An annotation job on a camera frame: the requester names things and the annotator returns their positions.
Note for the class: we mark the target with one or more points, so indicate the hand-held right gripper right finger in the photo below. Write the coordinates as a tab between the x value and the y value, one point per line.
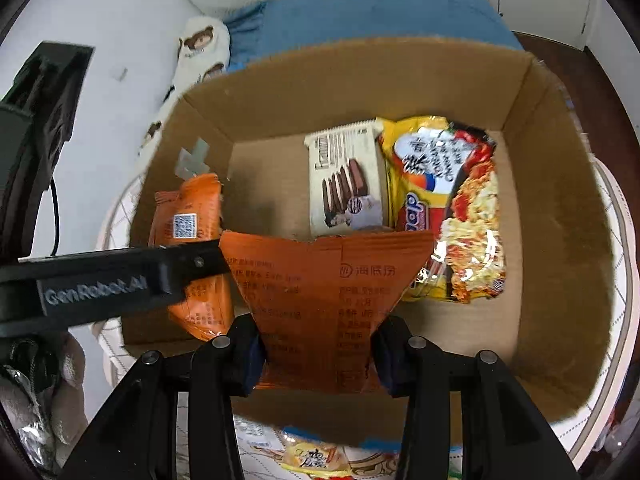
387	365

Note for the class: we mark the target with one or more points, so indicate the crumpled plastic bag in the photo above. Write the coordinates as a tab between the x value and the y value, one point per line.
65	385

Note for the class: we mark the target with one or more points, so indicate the bear print pillow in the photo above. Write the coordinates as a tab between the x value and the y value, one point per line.
200	45

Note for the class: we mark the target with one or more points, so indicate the orange snack packet square code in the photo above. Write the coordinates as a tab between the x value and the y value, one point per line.
185	205

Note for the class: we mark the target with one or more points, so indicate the large orange snack packet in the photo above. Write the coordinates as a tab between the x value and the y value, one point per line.
320	300

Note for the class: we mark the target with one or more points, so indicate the cardboard box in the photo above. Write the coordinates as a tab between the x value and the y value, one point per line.
280	175

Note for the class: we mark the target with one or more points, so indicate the yellow instant noodle packet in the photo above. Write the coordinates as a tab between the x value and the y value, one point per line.
450	185

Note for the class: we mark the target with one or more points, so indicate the small yellow snack packet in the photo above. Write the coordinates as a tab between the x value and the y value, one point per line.
315	460

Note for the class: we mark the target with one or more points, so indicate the blue blanket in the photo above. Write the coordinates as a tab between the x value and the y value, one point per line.
350	10

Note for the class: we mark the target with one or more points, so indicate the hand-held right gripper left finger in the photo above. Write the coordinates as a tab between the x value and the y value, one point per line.
252	365

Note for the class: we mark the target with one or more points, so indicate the black monitor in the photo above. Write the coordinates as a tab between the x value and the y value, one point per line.
45	110

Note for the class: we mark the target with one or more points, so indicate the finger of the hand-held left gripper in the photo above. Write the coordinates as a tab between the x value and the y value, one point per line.
197	265

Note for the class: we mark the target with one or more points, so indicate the white chocolate wafer packet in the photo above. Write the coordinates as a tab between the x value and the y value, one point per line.
345	170

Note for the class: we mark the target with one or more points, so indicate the white cabinet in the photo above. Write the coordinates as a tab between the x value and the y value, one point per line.
540	0

